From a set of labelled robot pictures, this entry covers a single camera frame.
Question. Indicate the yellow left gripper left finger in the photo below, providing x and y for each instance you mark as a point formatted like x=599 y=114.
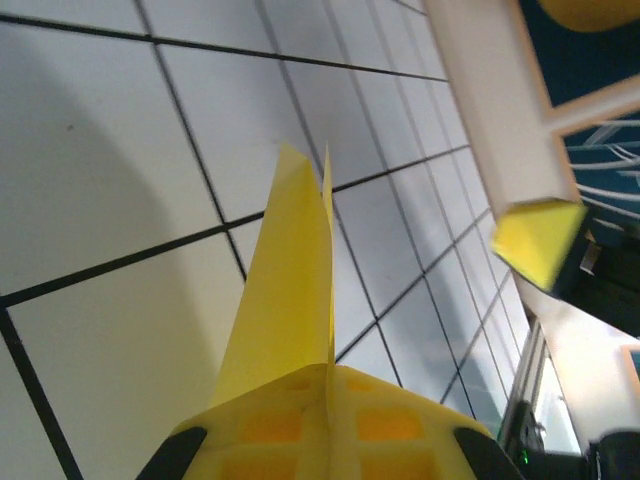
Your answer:
x=270 y=450

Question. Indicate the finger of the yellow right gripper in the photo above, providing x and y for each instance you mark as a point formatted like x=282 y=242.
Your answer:
x=537 y=240

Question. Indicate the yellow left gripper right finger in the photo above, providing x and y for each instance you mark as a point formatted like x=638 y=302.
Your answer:
x=390 y=450

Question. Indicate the yellow paper sheet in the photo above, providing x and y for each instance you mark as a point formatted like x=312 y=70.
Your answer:
x=290 y=275

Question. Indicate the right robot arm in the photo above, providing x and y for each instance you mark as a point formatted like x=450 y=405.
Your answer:
x=525 y=435

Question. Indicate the white leaf-lines wall panel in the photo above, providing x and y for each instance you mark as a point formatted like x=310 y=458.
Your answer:
x=610 y=165

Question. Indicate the long aluminium base rail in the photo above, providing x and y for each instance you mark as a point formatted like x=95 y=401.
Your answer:
x=530 y=380

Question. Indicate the orange oval feather wall panel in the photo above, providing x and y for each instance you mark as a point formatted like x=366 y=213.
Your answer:
x=575 y=60

